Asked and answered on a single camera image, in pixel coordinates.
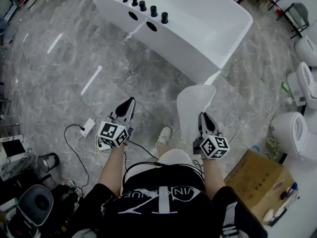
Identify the metal rack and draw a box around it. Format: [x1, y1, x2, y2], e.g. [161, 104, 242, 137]
[0, 98, 20, 136]

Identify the long white floor cable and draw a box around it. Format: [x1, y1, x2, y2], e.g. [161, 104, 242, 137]
[229, 82, 288, 145]

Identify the person's left forearm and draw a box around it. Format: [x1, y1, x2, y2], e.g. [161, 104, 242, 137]
[97, 145, 130, 198]

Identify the white bottle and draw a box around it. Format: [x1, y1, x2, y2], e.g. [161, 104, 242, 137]
[262, 206, 285, 225]

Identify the white power strip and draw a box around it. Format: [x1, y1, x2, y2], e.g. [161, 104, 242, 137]
[79, 118, 97, 137]

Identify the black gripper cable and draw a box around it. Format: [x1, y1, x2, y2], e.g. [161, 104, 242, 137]
[121, 141, 207, 195]

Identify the person's white sneaker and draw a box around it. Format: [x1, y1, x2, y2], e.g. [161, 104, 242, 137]
[155, 126, 172, 149]

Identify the translucent white bath mat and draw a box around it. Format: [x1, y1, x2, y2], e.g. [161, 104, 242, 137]
[176, 70, 221, 145]

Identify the person's black printed shirt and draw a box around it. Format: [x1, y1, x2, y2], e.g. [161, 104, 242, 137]
[77, 166, 268, 238]

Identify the black mesh wastebasket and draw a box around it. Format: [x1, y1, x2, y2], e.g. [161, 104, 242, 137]
[37, 152, 60, 175]

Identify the white bathtub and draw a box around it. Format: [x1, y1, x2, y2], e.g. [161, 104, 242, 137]
[88, 0, 254, 85]

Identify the person's right forearm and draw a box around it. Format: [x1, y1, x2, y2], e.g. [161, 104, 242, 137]
[201, 156, 228, 201]

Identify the marble patterned cabinet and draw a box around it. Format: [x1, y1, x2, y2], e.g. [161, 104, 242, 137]
[0, 133, 37, 182]

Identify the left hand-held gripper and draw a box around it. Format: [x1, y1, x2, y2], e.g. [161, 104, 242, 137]
[97, 97, 136, 149]

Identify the white grey controller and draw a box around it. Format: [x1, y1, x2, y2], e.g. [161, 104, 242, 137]
[63, 179, 83, 196]

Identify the green white cloth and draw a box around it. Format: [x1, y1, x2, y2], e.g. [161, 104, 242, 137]
[265, 137, 281, 155]

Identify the white toilet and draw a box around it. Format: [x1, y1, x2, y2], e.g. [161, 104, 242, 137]
[270, 111, 317, 161]
[286, 61, 317, 109]
[294, 34, 317, 67]

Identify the black floor cable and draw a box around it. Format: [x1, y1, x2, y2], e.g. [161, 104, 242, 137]
[63, 123, 90, 192]

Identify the grey round appliance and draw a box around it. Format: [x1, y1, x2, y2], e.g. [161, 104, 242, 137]
[15, 184, 54, 227]

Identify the black metal frame stand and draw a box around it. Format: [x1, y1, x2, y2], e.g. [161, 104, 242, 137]
[275, 2, 311, 40]

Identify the person's leg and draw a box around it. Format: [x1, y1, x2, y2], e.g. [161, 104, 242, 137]
[157, 142, 197, 169]

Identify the large flat cardboard box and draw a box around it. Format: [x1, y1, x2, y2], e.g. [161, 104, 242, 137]
[223, 149, 302, 227]

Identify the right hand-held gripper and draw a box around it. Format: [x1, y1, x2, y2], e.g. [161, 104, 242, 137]
[192, 112, 231, 160]

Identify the grey marble floor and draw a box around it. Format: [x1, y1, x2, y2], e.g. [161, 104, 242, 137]
[0, 0, 317, 203]

